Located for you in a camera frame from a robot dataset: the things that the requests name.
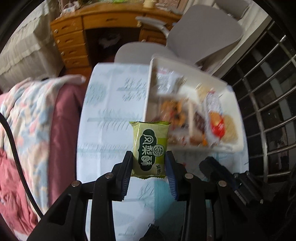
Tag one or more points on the pink bed sheet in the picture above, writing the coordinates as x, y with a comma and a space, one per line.
17, 217

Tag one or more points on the floral blanket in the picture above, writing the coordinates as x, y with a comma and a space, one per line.
28, 108

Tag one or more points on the leaf patterned tablecloth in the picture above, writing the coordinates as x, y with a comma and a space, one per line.
116, 95

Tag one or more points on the metal window grille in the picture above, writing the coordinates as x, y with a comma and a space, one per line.
263, 80

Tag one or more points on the white plastic organizer tray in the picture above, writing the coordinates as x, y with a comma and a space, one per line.
194, 106

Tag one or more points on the white red striped snack packet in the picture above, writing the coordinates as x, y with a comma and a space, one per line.
214, 121

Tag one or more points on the grey office chair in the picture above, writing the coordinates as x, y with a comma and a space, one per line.
201, 32

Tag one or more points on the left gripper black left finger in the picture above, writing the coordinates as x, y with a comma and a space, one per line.
66, 218

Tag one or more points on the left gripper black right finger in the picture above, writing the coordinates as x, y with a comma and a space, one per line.
187, 187

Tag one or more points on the white lace curtain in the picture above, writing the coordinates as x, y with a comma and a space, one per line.
31, 50

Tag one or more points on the wooden desk with drawers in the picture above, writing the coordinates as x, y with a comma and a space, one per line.
94, 33

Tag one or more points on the yellow cup on desk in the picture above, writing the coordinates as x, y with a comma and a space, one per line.
149, 4

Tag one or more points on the green pineapple cake packet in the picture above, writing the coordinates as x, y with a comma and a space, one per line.
150, 141

